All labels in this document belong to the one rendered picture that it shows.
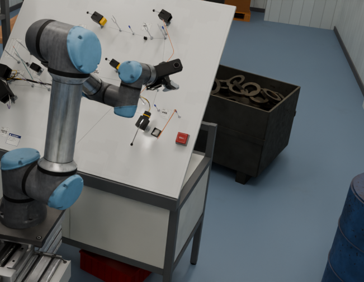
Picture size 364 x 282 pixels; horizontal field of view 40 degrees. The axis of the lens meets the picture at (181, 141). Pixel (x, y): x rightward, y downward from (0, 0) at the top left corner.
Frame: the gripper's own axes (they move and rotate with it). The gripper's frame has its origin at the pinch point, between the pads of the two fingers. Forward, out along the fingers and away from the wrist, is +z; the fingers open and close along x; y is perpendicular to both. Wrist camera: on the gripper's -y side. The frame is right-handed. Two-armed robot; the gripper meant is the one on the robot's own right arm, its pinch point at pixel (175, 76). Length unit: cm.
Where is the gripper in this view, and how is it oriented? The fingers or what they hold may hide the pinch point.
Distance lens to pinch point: 199.8
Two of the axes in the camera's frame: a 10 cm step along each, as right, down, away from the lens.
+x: 3.1, 9.5, -1.0
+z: 4.0, -0.4, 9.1
